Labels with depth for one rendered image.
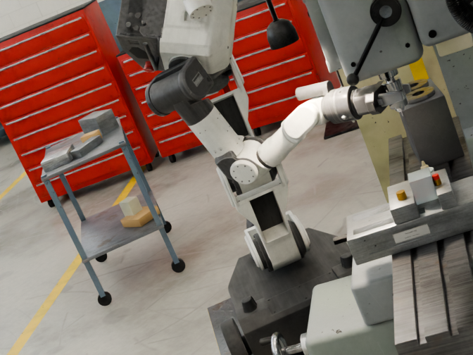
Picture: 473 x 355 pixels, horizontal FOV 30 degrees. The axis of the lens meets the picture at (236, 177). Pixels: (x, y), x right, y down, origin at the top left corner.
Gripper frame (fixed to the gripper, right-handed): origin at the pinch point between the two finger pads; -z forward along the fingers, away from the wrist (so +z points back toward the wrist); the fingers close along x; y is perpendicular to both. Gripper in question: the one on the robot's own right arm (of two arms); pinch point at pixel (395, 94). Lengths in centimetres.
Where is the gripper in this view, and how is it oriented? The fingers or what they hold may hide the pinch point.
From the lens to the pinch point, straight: 220.3
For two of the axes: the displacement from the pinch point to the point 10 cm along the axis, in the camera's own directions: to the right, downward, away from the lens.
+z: -8.0, 1.4, 5.8
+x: 4.7, -4.5, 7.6
